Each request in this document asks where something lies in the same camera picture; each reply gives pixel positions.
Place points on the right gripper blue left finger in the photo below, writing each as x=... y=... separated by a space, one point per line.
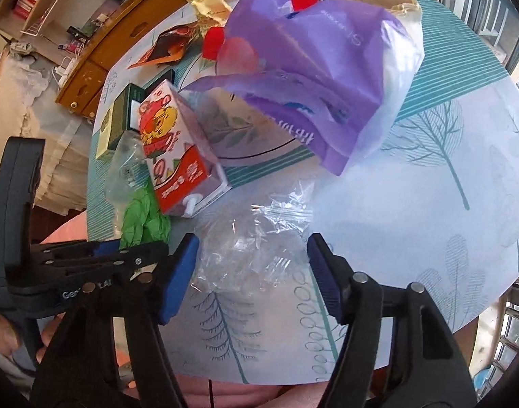
x=175 y=277

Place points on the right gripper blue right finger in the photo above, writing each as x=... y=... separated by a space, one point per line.
x=331 y=273

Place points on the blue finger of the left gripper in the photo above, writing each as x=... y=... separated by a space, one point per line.
x=106 y=247

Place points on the green paper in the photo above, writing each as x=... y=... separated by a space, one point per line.
x=143 y=220

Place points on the clear plastic wrap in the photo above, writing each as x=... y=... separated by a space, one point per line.
x=252 y=243

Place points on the red cartoon milk carton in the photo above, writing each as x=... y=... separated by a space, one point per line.
x=186 y=175

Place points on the black talopn box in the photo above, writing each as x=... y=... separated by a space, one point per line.
x=167 y=75

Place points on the purple plastic bag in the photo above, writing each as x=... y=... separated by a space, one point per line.
x=333 y=75

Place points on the orange foil snack bag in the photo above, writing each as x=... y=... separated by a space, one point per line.
x=170 y=46

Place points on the left hand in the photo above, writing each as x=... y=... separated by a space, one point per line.
x=10 y=341

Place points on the clear plastic bag on table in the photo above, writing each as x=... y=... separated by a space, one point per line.
x=127 y=174

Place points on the pink bed cover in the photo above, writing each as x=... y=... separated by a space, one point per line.
x=79 y=368

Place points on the tree pattern tablecloth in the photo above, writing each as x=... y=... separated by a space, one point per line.
x=438 y=204

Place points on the green and cream box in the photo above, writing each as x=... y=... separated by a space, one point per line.
x=121 y=116

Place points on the white lace covered piano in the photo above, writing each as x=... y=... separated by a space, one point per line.
x=28 y=108

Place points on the gold crumpled wrapper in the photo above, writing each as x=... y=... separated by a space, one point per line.
x=211 y=13

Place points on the wooden desk with drawers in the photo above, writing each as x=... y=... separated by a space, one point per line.
x=81 y=91

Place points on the cream small box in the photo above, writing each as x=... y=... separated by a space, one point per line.
x=402 y=9

